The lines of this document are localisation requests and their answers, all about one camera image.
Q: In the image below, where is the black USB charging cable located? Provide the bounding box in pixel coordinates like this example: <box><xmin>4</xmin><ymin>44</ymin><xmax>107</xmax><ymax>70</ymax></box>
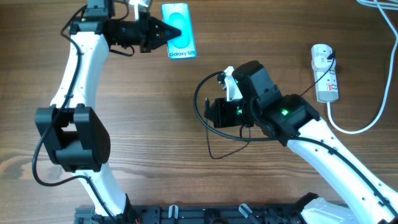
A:
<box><xmin>204</xmin><ymin>50</ymin><xmax>337</xmax><ymax>161</ymax></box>

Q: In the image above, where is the right black camera cable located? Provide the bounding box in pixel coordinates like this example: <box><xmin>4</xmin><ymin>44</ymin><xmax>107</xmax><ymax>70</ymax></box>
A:
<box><xmin>193</xmin><ymin>70</ymin><xmax>398</xmax><ymax>215</ymax></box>

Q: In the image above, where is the white power strip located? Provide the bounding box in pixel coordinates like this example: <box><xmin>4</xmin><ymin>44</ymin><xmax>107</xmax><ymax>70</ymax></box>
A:
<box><xmin>311</xmin><ymin>44</ymin><xmax>339</xmax><ymax>103</ymax></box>

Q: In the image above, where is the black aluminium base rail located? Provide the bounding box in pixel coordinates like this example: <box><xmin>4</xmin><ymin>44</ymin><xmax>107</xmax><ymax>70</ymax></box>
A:
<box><xmin>74</xmin><ymin>204</ymin><xmax>305</xmax><ymax>224</ymax></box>

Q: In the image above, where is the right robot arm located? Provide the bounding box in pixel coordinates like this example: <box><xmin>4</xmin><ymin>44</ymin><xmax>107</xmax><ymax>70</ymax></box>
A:
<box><xmin>199</xmin><ymin>60</ymin><xmax>397</xmax><ymax>223</ymax></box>

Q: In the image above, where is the turquoise Galaxy smartphone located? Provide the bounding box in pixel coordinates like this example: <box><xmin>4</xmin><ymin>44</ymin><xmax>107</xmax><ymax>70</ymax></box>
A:
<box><xmin>160</xmin><ymin>2</ymin><xmax>197</xmax><ymax>60</ymax></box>

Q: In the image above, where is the white power strip cord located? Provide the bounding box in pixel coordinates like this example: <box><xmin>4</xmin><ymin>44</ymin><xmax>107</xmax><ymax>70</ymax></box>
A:
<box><xmin>326</xmin><ymin>0</ymin><xmax>398</xmax><ymax>135</ymax></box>

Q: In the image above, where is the white USB charger plug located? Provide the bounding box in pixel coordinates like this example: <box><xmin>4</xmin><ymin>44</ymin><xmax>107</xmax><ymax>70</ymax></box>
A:
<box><xmin>312</xmin><ymin>55</ymin><xmax>333</xmax><ymax>72</ymax></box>

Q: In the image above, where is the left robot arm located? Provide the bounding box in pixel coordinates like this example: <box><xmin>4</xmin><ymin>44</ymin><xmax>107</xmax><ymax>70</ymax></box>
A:
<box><xmin>35</xmin><ymin>1</ymin><xmax>181</xmax><ymax>223</ymax></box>

